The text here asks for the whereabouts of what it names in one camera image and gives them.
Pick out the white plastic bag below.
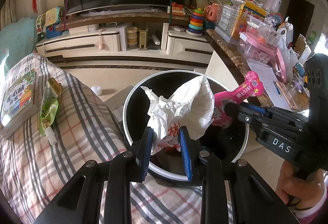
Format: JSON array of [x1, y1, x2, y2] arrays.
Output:
[[141, 75, 215, 155]]

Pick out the right hand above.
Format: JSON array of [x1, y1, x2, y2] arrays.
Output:
[[276, 161, 325, 210]]

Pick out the plaid checked tablecloth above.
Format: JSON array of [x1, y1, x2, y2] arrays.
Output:
[[1, 53, 202, 223]]

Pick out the small white bottle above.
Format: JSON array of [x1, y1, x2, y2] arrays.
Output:
[[45, 127, 57, 145]]

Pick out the clear pink storage box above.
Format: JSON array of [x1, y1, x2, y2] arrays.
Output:
[[237, 16, 287, 82]]

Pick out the green snack pouch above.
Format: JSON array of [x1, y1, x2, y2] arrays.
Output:
[[39, 78, 62, 136]]

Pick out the children's picture book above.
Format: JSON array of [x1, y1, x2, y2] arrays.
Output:
[[1, 69, 38, 138]]

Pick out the teal covered chair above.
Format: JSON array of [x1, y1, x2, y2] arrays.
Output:
[[1, 17, 37, 74]]

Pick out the white tv cabinet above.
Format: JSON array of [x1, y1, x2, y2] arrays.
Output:
[[36, 12, 213, 67]]

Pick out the toy phone set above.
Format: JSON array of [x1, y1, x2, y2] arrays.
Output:
[[36, 7, 63, 41]]

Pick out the rainbow stacking ring toy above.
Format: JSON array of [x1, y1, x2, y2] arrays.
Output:
[[186, 8, 205, 37]]

